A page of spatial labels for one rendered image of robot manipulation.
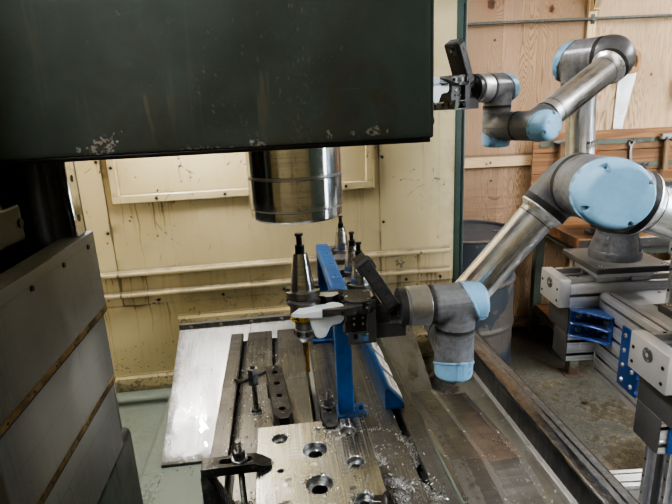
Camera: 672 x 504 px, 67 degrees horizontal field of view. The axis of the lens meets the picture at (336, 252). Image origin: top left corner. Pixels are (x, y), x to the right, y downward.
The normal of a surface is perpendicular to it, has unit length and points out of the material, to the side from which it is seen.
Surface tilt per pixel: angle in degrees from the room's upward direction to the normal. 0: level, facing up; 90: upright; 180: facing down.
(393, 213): 90
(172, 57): 90
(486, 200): 91
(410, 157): 92
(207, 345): 24
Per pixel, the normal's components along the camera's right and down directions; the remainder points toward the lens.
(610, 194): -0.15, 0.22
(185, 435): 0.00, -0.77
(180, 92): 0.12, 0.26
